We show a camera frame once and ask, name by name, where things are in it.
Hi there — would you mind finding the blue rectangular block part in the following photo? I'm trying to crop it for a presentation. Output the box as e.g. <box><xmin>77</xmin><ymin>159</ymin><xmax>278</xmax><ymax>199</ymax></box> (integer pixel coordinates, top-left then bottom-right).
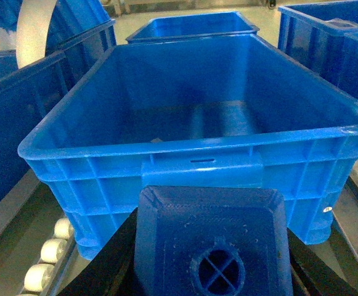
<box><xmin>134</xmin><ymin>186</ymin><xmax>293</xmax><ymax>295</ymax></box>

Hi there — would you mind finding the blue bin behind target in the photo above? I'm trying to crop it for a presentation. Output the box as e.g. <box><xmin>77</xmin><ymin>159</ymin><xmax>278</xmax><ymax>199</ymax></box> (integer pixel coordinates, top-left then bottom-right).
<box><xmin>126</xmin><ymin>11</ymin><xmax>259</xmax><ymax>44</ymax></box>

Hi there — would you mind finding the blue target bin front right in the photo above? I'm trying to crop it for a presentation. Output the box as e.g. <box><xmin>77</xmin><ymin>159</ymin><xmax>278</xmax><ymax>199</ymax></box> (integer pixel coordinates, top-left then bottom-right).
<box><xmin>18</xmin><ymin>35</ymin><xmax>358</xmax><ymax>260</ymax></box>

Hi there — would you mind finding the blue bin with white sheet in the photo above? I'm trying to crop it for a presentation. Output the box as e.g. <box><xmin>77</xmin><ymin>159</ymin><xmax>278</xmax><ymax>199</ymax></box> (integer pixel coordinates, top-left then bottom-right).
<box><xmin>0</xmin><ymin>19</ymin><xmax>116</xmax><ymax>201</ymax></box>

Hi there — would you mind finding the stainless steel right shelf rack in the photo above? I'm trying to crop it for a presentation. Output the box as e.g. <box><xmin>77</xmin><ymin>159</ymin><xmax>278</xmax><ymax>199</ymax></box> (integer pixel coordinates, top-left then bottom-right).
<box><xmin>0</xmin><ymin>171</ymin><xmax>358</xmax><ymax>295</ymax></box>

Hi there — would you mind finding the curved white plastic sheet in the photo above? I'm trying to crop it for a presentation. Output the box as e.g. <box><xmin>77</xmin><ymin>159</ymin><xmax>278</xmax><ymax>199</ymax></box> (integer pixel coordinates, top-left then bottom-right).
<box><xmin>15</xmin><ymin>0</ymin><xmax>57</xmax><ymax>68</ymax></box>

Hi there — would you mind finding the blue bin far right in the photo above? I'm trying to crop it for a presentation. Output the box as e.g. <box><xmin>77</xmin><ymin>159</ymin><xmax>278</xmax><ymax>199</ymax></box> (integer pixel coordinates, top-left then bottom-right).
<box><xmin>278</xmin><ymin>1</ymin><xmax>358</xmax><ymax>99</ymax></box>

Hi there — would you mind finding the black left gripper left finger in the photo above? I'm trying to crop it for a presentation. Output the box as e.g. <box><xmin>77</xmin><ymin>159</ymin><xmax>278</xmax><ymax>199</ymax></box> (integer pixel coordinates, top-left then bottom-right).
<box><xmin>59</xmin><ymin>210</ymin><xmax>137</xmax><ymax>295</ymax></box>

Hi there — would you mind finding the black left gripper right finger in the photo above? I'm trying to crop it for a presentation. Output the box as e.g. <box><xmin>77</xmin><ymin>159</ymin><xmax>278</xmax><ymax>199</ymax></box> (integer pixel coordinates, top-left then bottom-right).
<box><xmin>288</xmin><ymin>230</ymin><xmax>358</xmax><ymax>296</ymax></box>

